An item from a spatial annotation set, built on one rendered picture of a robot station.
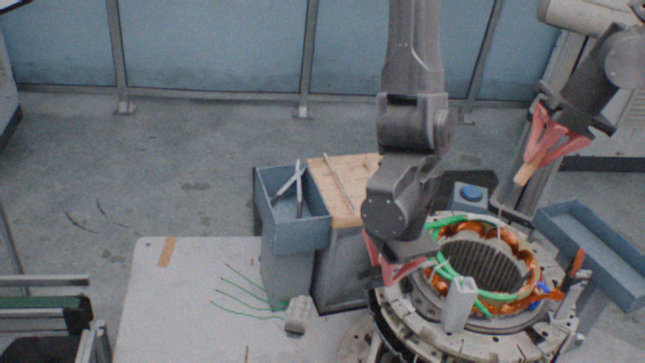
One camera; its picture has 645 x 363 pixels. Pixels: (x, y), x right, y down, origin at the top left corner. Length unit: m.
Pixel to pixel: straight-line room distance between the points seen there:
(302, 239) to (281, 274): 0.12
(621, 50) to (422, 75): 0.21
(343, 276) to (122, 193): 1.76
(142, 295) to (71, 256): 1.25
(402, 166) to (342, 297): 0.63
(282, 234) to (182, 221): 1.58
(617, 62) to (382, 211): 0.30
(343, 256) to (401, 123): 0.53
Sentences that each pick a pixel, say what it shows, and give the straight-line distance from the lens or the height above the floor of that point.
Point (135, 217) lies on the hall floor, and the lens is 2.65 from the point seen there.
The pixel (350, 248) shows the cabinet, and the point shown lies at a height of 0.97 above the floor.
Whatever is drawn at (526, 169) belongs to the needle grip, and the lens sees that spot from 0.83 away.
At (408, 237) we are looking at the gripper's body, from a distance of 0.74.
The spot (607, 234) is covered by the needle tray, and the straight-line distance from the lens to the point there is 1.26.
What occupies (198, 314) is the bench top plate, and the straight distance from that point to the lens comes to 1.25.
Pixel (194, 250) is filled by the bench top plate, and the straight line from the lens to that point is 1.38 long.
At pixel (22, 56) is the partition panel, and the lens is 3.37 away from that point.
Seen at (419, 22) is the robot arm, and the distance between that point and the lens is 0.65.
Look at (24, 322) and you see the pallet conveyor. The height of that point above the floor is 0.72.
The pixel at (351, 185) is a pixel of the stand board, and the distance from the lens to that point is 1.13.
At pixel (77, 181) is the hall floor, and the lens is 2.90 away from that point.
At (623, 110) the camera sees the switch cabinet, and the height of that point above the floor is 0.41.
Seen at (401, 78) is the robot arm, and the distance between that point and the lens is 0.66.
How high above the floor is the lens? 1.76
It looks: 38 degrees down
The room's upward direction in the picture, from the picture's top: 8 degrees clockwise
